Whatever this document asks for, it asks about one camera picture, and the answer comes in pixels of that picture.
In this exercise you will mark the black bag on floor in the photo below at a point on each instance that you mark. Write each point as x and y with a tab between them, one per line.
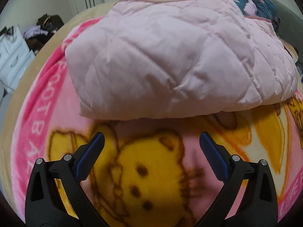
50	22

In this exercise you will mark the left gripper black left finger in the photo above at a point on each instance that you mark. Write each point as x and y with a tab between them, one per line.
54	194

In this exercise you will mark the pink cartoon fleece blanket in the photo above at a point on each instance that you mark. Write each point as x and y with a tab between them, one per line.
151	172

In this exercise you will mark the lavender clothes pile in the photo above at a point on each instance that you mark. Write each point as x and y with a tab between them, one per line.
34	31

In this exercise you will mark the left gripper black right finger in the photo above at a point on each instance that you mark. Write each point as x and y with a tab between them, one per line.
248	196

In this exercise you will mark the blue flamingo print quilt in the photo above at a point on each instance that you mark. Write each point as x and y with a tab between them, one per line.
260	8

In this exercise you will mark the pink quilted jacket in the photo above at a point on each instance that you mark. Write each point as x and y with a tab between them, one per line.
176	60

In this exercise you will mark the white drawer cabinet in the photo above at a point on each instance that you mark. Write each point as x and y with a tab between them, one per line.
16	57

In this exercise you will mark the grey quilted headboard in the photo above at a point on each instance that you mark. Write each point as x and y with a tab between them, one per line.
290	28

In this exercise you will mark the tan bed sheet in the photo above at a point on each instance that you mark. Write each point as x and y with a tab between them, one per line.
26	80

